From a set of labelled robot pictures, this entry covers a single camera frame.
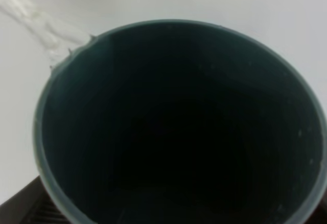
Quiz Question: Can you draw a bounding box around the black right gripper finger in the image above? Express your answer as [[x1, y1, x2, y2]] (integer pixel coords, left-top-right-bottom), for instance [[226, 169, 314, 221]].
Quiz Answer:
[[1, 177, 69, 224]]

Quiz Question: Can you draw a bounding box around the teal plastic cup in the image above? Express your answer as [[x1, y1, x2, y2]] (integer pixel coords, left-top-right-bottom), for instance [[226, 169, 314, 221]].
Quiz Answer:
[[33, 20, 326, 223]]

